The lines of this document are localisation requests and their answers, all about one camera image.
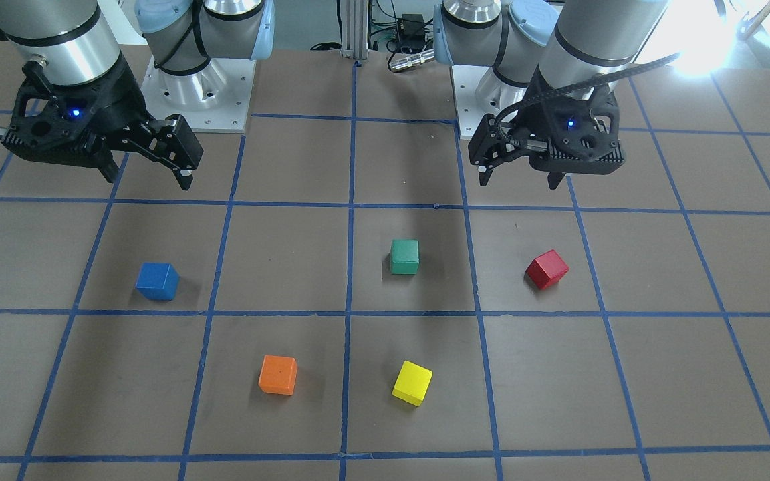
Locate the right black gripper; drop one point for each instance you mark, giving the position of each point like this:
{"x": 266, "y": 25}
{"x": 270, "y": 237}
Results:
{"x": 119, "y": 100}

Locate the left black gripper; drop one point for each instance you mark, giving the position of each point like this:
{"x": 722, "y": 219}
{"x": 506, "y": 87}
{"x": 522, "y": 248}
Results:
{"x": 531, "y": 127}

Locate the red block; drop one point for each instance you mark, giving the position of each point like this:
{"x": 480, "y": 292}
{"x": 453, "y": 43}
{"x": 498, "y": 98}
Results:
{"x": 547, "y": 269}

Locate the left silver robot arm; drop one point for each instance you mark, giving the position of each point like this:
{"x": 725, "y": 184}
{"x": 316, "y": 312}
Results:
{"x": 566, "y": 64}

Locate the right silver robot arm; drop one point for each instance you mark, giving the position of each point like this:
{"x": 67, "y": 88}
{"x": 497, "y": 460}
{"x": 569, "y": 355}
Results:
{"x": 77, "y": 44}

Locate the blue block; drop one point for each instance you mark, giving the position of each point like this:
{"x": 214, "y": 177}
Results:
{"x": 157, "y": 281}

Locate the green block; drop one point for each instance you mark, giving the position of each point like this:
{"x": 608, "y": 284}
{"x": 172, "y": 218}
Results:
{"x": 404, "y": 256}

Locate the yellow block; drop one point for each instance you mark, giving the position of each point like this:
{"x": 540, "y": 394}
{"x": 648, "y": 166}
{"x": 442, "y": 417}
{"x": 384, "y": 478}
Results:
{"x": 412, "y": 383}

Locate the orange block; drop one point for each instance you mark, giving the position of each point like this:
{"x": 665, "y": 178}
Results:
{"x": 278, "y": 375}

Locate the silver metal connector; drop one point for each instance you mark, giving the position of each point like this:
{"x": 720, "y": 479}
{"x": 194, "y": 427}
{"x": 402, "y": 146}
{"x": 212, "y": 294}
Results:
{"x": 411, "y": 61}

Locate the black power adapter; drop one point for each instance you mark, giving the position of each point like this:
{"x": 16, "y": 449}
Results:
{"x": 410, "y": 33}

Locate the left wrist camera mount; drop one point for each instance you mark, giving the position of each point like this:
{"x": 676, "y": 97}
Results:
{"x": 580, "y": 136}

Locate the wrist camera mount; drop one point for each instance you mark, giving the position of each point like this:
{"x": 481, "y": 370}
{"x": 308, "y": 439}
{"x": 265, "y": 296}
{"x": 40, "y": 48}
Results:
{"x": 580, "y": 136}
{"x": 51, "y": 124}

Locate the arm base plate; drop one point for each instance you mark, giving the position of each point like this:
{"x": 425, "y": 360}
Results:
{"x": 477, "y": 92}
{"x": 215, "y": 100}

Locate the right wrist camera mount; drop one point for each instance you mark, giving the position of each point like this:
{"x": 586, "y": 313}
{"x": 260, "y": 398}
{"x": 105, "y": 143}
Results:
{"x": 51, "y": 124}

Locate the aluminium frame post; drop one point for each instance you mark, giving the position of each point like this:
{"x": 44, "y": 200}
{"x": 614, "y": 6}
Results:
{"x": 354, "y": 29}

